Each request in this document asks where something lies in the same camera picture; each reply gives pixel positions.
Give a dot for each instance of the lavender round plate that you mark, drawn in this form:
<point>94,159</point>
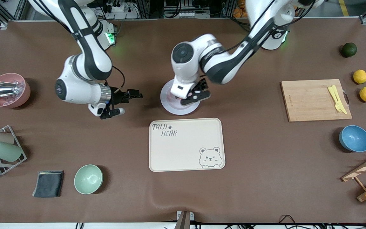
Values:
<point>170,106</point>

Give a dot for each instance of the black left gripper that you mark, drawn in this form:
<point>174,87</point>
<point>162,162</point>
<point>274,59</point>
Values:
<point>202,85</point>

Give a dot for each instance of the white socket strip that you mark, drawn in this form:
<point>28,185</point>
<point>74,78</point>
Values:
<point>179,14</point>

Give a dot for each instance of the dark green lime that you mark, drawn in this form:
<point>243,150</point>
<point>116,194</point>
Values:
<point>349,50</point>

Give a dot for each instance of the wooden peg rack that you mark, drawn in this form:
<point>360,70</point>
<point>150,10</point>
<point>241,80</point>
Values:
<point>365,167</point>

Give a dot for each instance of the cream bear print tray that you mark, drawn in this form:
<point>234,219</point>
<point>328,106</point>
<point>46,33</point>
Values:
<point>183,146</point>

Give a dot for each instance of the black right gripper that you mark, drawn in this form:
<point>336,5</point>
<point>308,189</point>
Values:
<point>119,97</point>

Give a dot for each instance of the mint green cup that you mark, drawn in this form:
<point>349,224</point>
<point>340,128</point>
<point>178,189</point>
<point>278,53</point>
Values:
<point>5,151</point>

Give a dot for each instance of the pink bowl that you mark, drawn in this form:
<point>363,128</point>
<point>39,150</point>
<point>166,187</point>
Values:
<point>10,102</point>

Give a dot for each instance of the yellow plastic fork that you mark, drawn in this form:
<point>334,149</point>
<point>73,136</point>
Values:
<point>333,94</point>

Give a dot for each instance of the white power strip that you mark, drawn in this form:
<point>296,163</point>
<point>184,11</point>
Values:
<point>119,11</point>

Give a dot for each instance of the blue bowl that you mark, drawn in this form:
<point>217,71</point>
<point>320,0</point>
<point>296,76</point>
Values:
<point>354,138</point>

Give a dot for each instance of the mint green bowl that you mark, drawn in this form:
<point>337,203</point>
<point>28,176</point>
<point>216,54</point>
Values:
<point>88,179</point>

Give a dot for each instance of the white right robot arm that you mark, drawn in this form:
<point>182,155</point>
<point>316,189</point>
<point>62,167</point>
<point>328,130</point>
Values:
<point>87,60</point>

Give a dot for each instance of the dark grey folded cloth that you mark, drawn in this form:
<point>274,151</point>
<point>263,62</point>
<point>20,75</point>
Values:
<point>48,183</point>

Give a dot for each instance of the metal table edge bracket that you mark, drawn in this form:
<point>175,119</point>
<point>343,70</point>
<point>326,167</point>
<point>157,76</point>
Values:
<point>185,219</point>

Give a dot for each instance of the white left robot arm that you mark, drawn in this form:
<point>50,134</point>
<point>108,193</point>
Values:
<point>224,62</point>

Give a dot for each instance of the wooden cutting board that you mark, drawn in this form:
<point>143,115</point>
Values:
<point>300,111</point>

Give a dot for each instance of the bag of orange fruit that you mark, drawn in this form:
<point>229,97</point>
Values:
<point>240,9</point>

